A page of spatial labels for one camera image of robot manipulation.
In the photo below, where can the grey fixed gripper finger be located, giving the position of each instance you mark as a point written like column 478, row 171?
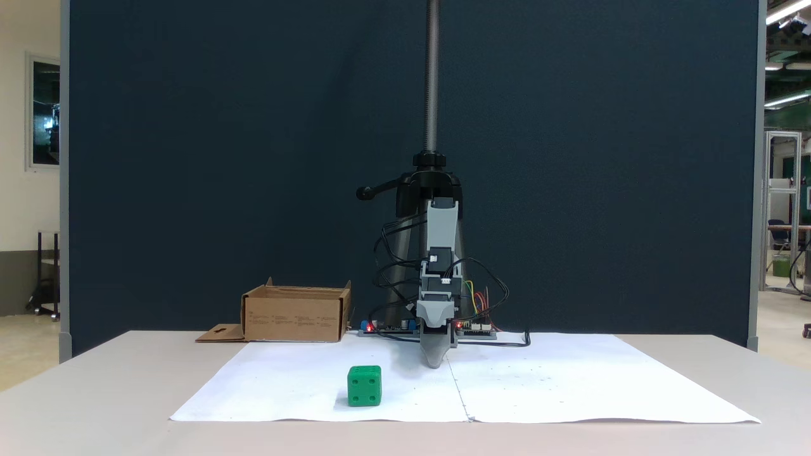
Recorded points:
column 443, row 348

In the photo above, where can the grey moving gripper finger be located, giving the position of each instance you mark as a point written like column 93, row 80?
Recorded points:
column 428, row 347

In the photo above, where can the green dice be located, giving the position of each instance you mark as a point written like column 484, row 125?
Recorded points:
column 364, row 386

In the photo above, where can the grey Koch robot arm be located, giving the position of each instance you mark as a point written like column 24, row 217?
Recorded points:
column 440, row 221

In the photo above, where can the green bin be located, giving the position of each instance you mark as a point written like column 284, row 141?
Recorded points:
column 781, row 266

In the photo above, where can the blue circuit board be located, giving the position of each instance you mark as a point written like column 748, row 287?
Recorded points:
column 370, row 329

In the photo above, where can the white paper sheet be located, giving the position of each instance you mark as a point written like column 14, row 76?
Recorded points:
column 298, row 380
column 570, row 380

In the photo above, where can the brown cardboard box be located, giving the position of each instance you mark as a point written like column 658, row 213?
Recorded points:
column 291, row 320

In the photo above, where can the black tripod with metal pole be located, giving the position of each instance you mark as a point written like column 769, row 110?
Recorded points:
column 432, row 76

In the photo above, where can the dark blue partition panel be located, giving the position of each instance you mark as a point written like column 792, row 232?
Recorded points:
column 190, row 158

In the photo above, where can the black wheeled cart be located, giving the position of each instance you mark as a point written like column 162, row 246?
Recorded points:
column 49, row 278

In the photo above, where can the ceiling light strip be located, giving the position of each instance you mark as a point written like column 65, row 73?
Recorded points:
column 785, row 11

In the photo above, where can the aluminium profile frame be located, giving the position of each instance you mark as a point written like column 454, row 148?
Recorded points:
column 768, row 209

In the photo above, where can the framed wall window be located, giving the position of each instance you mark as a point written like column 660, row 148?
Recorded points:
column 44, row 114

